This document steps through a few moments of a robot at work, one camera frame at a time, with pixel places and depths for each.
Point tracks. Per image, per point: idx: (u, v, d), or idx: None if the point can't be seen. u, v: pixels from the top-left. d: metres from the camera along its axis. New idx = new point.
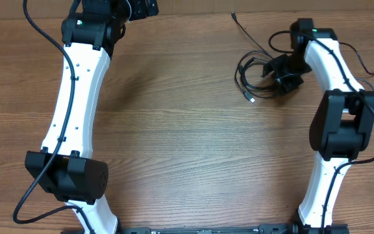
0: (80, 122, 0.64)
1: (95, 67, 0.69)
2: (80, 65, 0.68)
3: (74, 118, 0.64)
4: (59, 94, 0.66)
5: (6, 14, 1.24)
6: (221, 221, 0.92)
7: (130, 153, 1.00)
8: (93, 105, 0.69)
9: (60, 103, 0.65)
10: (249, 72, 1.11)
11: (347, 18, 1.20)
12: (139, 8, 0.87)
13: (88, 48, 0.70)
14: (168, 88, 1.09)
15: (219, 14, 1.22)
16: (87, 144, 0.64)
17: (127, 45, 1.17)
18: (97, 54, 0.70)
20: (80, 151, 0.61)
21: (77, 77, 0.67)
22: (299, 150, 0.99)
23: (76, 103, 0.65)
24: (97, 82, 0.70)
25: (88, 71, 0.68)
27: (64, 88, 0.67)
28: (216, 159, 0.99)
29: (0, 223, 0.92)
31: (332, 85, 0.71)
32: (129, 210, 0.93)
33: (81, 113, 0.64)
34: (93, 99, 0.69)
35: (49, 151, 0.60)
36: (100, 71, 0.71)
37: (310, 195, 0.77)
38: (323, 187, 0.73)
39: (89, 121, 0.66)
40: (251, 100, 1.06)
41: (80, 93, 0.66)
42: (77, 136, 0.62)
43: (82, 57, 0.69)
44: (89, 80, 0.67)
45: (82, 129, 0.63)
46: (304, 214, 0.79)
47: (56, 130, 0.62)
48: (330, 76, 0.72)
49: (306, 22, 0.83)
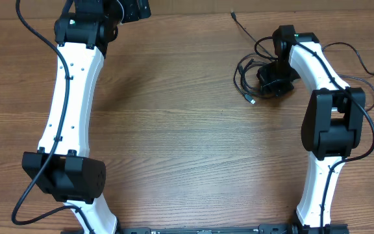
0: (76, 121, 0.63)
1: (89, 66, 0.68)
2: (74, 65, 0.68)
3: (69, 118, 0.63)
4: (54, 93, 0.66)
5: (7, 14, 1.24)
6: (222, 221, 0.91)
7: (130, 153, 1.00)
8: (89, 104, 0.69)
9: (56, 103, 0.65)
10: (249, 74, 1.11)
11: (347, 19, 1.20)
12: (130, 10, 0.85)
13: (82, 47, 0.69)
14: (167, 89, 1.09)
15: (219, 14, 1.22)
16: (83, 143, 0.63)
17: (127, 45, 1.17)
18: (91, 53, 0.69)
20: (76, 150, 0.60)
21: (72, 76, 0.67)
22: (299, 150, 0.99)
23: (71, 103, 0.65)
24: (92, 82, 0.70)
25: (83, 71, 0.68)
27: (59, 88, 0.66)
28: (216, 159, 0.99)
29: (0, 223, 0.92)
31: (319, 86, 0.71)
32: (129, 210, 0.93)
33: (76, 113, 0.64)
34: (89, 98, 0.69)
35: (46, 150, 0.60)
36: (95, 70, 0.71)
37: (306, 195, 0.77)
38: (319, 186, 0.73)
39: (84, 120, 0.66)
40: (251, 102, 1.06)
41: (76, 92, 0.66)
42: (73, 135, 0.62)
43: (76, 56, 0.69)
44: (84, 80, 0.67)
45: (78, 127, 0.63)
46: (302, 216, 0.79)
47: (52, 130, 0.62)
48: (315, 78, 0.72)
49: (289, 28, 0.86)
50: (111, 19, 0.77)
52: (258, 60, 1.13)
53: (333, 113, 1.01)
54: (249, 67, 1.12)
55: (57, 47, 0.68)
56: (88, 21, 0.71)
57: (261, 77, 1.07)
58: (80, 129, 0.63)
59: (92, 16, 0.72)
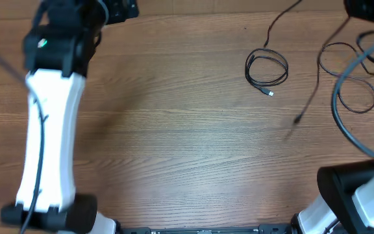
0: (56, 171, 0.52)
1: (67, 101, 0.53)
2: (49, 99, 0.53)
3: (48, 167, 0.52)
4: (28, 138, 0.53)
5: (6, 14, 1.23)
6: (222, 221, 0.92)
7: (130, 153, 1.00)
8: (71, 142, 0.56)
9: (30, 148, 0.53)
10: (253, 69, 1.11)
11: (347, 19, 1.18)
12: (116, 9, 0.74)
13: (56, 77, 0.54)
14: (168, 89, 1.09)
15: (219, 15, 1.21)
16: (69, 191, 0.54)
17: (127, 46, 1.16)
18: (68, 84, 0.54)
20: (59, 205, 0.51)
21: (47, 115, 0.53)
22: (298, 150, 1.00)
23: (49, 147, 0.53)
24: (71, 116, 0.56)
25: (59, 106, 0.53)
27: (32, 132, 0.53)
28: (216, 159, 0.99)
29: (0, 223, 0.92)
31: None
32: (128, 210, 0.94)
33: (56, 165, 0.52)
34: (71, 136, 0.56)
35: (25, 205, 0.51)
36: (75, 101, 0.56)
37: (315, 214, 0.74)
38: (328, 219, 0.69)
39: (68, 168, 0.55)
40: (269, 93, 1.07)
41: (52, 136, 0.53)
42: (53, 188, 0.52)
43: (51, 90, 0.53)
44: (61, 120, 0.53)
45: (59, 177, 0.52)
46: (304, 227, 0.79)
47: (28, 181, 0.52)
48: None
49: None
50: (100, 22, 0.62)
52: (263, 54, 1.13)
53: (332, 118, 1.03)
54: (254, 63, 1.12)
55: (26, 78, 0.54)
56: (62, 32, 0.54)
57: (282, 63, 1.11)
58: (62, 184, 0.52)
59: (69, 17, 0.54)
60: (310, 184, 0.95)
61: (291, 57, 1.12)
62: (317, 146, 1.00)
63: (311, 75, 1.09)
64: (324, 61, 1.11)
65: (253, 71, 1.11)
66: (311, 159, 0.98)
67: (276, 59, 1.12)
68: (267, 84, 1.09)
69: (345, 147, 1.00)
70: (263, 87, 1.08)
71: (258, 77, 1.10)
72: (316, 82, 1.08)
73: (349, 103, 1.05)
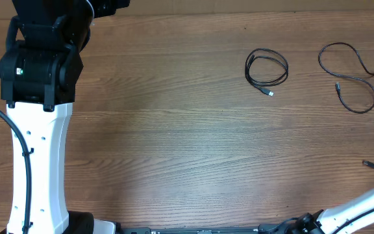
0: (45, 203, 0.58)
1: (51, 134, 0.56)
2: (32, 132, 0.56)
3: (37, 201, 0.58)
4: (15, 169, 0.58)
5: (0, 14, 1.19)
6: (222, 221, 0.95)
7: (130, 153, 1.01)
8: (59, 169, 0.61)
9: (18, 179, 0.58)
10: (253, 69, 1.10)
11: (350, 18, 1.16)
12: (103, 2, 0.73)
13: (39, 109, 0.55)
14: (168, 89, 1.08)
15: (219, 15, 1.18)
16: (58, 218, 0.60)
17: (126, 45, 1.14)
18: (52, 116, 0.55)
20: None
21: (32, 149, 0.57)
22: (299, 150, 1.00)
23: (36, 179, 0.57)
24: (58, 144, 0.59)
25: (44, 140, 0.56)
27: (19, 165, 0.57)
28: (216, 159, 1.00)
29: (1, 223, 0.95)
31: None
32: (130, 210, 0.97)
33: (44, 195, 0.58)
34: (58, 164, 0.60)
35: None
36: (62, 129, 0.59)
37: (346, 204, 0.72)
38: (357, 210, 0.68)
39: (57, 192, 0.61)
40: (269, 93, 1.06)
41: (39, 169, 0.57)
42: (45, 220, 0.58)
43: (31, 121, 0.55)
44: (47, 153, 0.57)
45: (49, 209, 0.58)
46: (323, 214, 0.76)
47: (19, 212, 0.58)
48: None
49: None
50: (78, 35, 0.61)
52: (263, 54, 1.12)
53: (331, 119, 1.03)
54: (254, 63, 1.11)
55: (6, 109, 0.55)
56: (42, 56, 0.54)
57: (282, 63, 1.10)
58: (51, 212, 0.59)
59: (47, 36, 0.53)
60: (310, 184, 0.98)
61: (291, 57, 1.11)
62: (317, 146, 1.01)
63: (311, 75, 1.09)
64: (324, 61, 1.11)
65: (254, 71, 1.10)
66: (312, 160, 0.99)
67: (276, 60, 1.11)
68: (267, 84, 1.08)
69: (345, 147, 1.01)
70: (263, 87, 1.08)
71: (258, 78, 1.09)
72: (317, 82, 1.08)
73: (349, 103, 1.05)
